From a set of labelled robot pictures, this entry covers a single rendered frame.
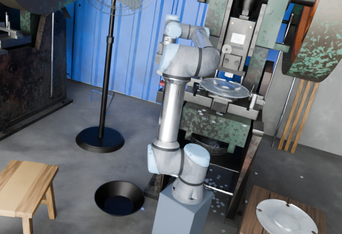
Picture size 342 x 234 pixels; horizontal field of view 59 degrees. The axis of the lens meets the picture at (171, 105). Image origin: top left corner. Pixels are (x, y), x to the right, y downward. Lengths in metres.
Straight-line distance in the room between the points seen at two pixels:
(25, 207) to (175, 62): 0.88
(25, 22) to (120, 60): 1.10
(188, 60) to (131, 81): 2.22
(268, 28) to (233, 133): 0.60
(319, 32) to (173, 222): 1.03
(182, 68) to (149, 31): 2.03
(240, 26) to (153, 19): 1.50
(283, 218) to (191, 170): 0.58
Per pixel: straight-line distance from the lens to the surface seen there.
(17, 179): 1.63
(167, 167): 1.25
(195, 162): 1.26
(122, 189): 2.03
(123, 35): 3.28
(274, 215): 1.64
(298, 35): 2.07
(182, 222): 1.39
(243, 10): 1.81
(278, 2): 1.71
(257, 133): 1.72
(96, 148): 2.39
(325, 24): 1.46
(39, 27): 2.70
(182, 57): 1.15
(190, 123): 1.78
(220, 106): 1.78
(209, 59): 1.18
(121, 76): 3.38
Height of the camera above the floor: 1.33
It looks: 23 degrees down
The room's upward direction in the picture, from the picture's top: 11 degrees clockwise
